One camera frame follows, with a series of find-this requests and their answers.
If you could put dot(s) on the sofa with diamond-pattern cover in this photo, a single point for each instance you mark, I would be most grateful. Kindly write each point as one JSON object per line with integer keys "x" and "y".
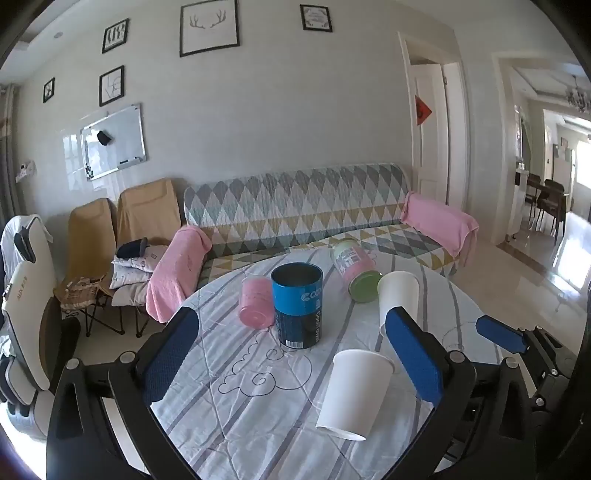
{"x": 300, "y": 207}

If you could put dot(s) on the white gaming chair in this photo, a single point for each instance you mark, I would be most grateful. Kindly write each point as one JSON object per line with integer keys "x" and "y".
{"x": 27, "y": 300}

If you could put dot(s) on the stack of patterned pillows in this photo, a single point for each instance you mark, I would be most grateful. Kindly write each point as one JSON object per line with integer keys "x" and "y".
{"x": 134, "y": 277}

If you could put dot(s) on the chandelier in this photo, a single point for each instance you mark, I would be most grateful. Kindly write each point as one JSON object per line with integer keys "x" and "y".
{"x": 579, "y": 97}

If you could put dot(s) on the wall whiteboard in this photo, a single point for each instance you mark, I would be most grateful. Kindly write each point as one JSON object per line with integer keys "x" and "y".
{"x": 117, "y": 138}

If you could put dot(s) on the dark pouch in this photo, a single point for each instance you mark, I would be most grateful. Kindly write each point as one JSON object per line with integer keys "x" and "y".
{"x": 131, "y": 248}

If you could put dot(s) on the blue cylindrical can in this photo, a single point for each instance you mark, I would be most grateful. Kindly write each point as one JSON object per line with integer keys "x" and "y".
{"x": 298, "y": 309}

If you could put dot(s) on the red door decoration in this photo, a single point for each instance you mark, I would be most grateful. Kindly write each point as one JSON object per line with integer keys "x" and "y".
{"x": 423, "y": 110}

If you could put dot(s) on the dark dining chair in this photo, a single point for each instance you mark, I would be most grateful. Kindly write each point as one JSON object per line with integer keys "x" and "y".
{"x": 554, "y": 203}
{"x": 533, "y": 189}

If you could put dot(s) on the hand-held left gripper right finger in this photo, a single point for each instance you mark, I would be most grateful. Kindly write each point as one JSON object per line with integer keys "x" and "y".
{"x": 415, "y": 362}

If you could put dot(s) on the lettered picture frame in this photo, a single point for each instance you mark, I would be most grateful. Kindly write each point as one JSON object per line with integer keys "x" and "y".
{"x": 111, "y": 86}

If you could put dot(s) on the antler picture frame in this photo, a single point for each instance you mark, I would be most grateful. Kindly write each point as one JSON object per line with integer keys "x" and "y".
{"x": 210, "y": 27}

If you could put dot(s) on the small wreath picture frame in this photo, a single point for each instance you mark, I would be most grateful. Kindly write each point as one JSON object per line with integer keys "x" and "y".
{"x": 316, "y": 18}

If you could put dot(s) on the white door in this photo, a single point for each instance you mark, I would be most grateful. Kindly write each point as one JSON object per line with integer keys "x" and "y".
{"x": 429, "y": 152}

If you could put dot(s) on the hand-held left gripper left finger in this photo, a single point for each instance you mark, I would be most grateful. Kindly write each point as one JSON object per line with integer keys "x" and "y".
{"x": 170, "y": 357}

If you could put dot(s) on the pink towel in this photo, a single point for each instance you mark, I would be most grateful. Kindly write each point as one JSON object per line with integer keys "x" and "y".
{"x": 175, "y": 272}
{"x": 438, "y": 221}

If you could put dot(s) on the white wall camera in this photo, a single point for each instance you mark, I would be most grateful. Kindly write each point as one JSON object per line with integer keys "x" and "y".
{"x": 25, "y": 170}

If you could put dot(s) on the beige cloth bundle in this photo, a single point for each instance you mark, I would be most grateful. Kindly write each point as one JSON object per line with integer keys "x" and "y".
{"x": 81, "y": 295}

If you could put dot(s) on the black whiteboard eraser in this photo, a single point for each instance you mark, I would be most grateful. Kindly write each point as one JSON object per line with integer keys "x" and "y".
{"x": 104, "y": 138}

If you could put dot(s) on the tan folding chair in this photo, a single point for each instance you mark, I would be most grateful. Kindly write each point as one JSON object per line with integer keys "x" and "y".
{"x": 92, "y": 235}
{"x": 147, "y": 207}

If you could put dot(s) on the pink canister green lid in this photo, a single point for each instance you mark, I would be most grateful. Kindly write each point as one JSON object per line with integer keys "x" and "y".
{"x": 355, "y": 267}

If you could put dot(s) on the white paper cup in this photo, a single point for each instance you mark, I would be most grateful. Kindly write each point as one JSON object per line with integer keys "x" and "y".
{"x": 401, "y": 295}
{"x": 353, "y": 392}

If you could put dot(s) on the black cactus picture frame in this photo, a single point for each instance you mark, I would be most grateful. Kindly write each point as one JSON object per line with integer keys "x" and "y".
{"x": 115, "y": 36}

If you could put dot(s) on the pink cylindrical can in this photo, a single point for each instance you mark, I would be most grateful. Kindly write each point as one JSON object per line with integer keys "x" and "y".
{"x": 255, "y": 302}

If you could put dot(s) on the small narrow picture frame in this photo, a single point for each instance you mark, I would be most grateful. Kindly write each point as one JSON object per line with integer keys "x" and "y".
{"x": 49, "y": 90}

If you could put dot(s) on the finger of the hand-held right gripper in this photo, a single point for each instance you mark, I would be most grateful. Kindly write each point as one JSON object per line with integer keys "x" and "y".
{"x": 501, "y": 333}

